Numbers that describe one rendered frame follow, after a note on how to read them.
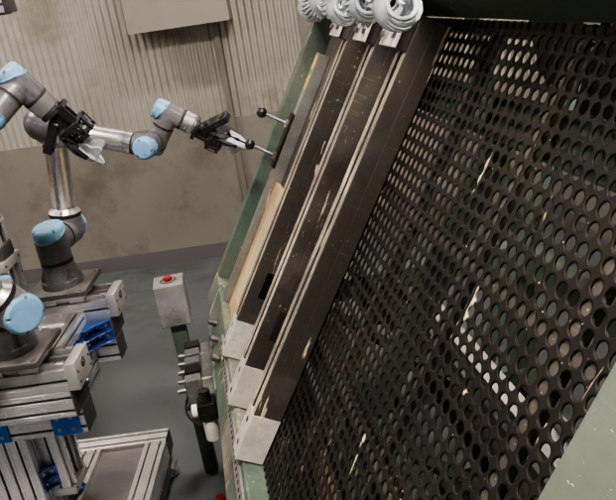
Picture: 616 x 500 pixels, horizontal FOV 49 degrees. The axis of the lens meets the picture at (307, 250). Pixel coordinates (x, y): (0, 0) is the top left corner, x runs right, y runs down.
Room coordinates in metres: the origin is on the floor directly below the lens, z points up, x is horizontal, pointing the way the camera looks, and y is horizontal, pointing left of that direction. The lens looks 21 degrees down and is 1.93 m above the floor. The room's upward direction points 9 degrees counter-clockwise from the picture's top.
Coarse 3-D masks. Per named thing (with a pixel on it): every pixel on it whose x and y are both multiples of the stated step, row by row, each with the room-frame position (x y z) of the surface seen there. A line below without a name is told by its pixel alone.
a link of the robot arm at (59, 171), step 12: (60, 144) 2.45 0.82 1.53; (48, 156) 2.45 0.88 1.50; (60, 156) 2.45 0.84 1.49; (48, 168) 2.46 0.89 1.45; (60, 168) 2.45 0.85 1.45; (48, 180) 2.47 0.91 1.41; (60, 180) 2.45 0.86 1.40; (60, 192) 2.45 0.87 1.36; (72, 192) 2.48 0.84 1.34; (60, 204) 2.45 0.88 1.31; (72, 204) 2.47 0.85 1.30; (60, 216) 2.43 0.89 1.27; (72, 216) 2.45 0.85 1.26; (72, 228) 2.43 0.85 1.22; (84, 228) 2.51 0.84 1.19
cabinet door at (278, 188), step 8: (280, 184) 2.31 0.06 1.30; (272, 192) 2.31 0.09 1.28; (280, 192) 2.19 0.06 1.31; (272, 200) 2.26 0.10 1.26; (272, 208) 2.22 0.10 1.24; (264, 216) 2.28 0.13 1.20; (272, 216) 2.18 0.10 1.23; (264, 224) 2.24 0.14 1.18; (256, 232) 2.30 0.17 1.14; (264, 232) 2.20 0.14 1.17; (256, 240) 2.25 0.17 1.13; (256, 248) 2.22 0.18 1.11; (248, 256) 2.28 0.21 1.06; (256, 256) 2.17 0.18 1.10; (248, 264) 2.24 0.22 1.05; (248, 272) 2.19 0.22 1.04; (240, 280) 2.25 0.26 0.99; (240, 288) 2.21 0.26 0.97; (232, 296) 2.27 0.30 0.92; (240, 296) 2.17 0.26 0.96; (232, 304) 2.22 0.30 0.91; (232, 312) 2.17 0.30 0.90
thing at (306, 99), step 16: (320, 64) 2.35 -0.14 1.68; (320, 80) 2.34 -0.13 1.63; (304, 96) 2.34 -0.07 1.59; (304, 112) 2.34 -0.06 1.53; (288, 144) 2.33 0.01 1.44; (288, 160) 2.33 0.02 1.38; (272, 176) 2.32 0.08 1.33; (256, 208) 2.36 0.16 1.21; (256, 224) 2.31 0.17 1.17; (240, 256) 2.30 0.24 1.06; (240, 272) 2.30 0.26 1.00
